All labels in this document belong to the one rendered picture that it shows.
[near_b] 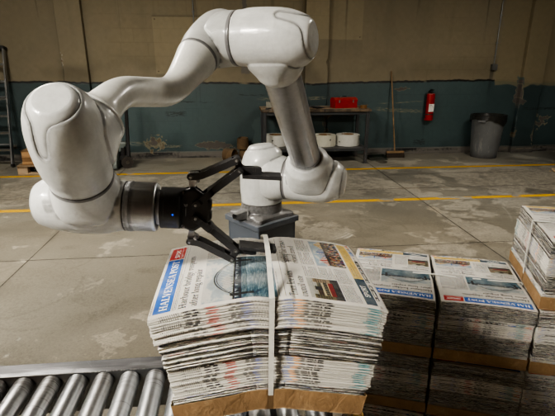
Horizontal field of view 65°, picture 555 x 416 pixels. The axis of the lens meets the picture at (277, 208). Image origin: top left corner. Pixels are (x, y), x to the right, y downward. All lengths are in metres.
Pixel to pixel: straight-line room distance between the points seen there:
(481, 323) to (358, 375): 0.80
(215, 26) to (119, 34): 6.95
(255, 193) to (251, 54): 0.63
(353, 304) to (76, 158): 0.49
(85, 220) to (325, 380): 0.50
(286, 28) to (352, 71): 7.06
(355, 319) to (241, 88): 7.19
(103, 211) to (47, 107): 0.20
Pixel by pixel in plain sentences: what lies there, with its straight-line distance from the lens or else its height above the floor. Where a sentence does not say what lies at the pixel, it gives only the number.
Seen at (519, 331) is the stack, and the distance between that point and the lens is 1.62.
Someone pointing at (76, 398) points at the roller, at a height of 0.79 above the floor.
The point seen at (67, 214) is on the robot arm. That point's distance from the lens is 0.78.
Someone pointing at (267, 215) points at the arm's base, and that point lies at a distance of 1.60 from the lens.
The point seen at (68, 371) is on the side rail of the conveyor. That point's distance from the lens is 1.30.
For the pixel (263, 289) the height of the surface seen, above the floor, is 1.18.
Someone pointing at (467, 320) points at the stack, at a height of 0.76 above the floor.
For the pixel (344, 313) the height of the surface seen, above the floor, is 1.15.
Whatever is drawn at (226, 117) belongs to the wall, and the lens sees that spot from 7.86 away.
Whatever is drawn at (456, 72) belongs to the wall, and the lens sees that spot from 8.79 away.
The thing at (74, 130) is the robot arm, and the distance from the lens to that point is 0.65.
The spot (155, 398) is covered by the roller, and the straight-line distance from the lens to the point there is 1.16.
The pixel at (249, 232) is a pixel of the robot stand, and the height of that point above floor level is 0.96.
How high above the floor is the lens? 1.54
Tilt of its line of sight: 18 degrees down
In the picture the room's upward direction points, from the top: straight up
